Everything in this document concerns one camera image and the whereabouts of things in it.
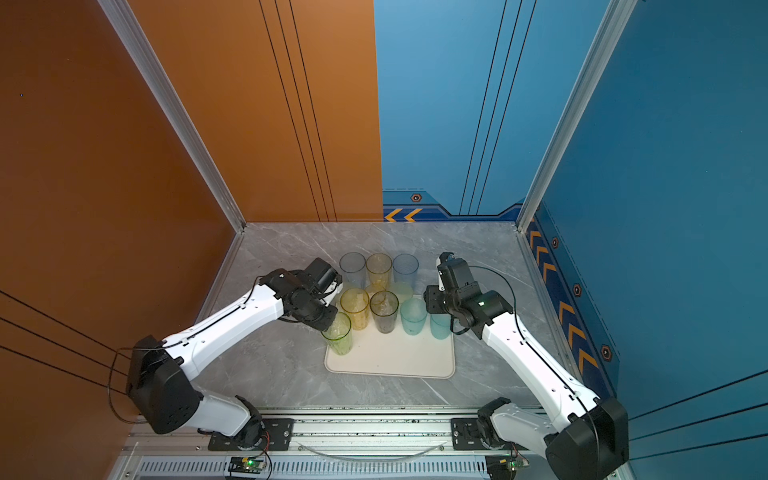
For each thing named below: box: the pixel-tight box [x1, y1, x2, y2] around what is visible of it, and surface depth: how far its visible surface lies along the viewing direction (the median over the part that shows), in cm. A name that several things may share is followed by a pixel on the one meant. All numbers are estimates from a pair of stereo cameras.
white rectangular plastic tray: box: [325, 294, 456, 379], surface depth 89 cm
